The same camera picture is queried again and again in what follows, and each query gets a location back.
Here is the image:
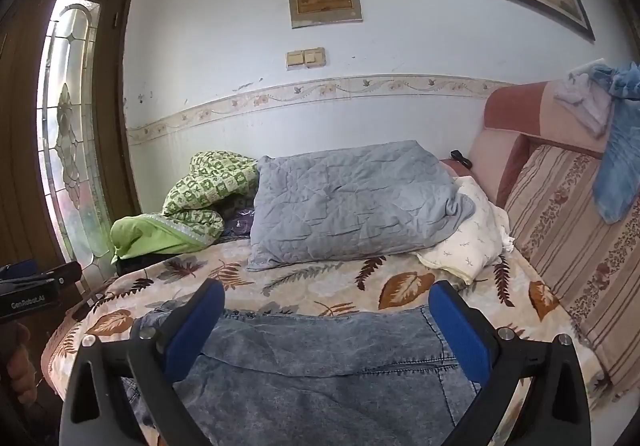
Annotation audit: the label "purple cloth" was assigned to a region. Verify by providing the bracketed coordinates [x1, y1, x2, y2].
[222, 208, 257, 239]

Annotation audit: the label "leaf printed blanket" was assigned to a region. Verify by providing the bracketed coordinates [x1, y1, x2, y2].
[42, 238, 616, 446]

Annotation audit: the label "green patterned quilt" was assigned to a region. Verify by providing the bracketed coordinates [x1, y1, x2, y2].
[109, 151, 261, 264]

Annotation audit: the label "person's left hand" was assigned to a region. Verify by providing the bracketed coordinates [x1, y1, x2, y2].
[0, 320, 42, 408]

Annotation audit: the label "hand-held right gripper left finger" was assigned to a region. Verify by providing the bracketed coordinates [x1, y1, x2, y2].
[60, 278, 226, 446]

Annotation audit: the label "light blue cloth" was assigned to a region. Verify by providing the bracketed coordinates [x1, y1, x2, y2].
[587, 63, 640, 225]

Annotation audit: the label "grey quilted pillow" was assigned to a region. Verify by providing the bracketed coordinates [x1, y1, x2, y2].
[246, 140, 476, 272]

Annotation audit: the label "white printed pillow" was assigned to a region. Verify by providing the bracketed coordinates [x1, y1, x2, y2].
[417, 176, 516, 284]

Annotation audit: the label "white cloth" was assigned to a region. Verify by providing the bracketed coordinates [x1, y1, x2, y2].
[552, 58, 616, 137]

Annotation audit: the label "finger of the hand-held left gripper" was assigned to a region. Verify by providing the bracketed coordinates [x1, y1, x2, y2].
[71, 293, 108, 322]
[39, 260, 84, 286]

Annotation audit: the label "wooden door with stained glass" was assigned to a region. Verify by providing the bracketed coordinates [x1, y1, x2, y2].
[0, 0, 152, 309]

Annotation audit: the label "blue denim pants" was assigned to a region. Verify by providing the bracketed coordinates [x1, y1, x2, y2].
[120, 303, 483, 446]

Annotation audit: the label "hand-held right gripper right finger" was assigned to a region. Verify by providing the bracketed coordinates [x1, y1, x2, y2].
[428, 281, 592, 446]

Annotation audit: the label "framed wall plaque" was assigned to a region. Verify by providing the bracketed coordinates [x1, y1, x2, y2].
[287, 0, 363, 29]

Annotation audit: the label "pink striped sofa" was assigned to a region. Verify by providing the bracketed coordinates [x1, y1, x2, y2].
[467, 81, 640, 407]

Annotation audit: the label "double light switch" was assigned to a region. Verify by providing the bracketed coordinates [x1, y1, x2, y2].
[286, 47, 327, 70]

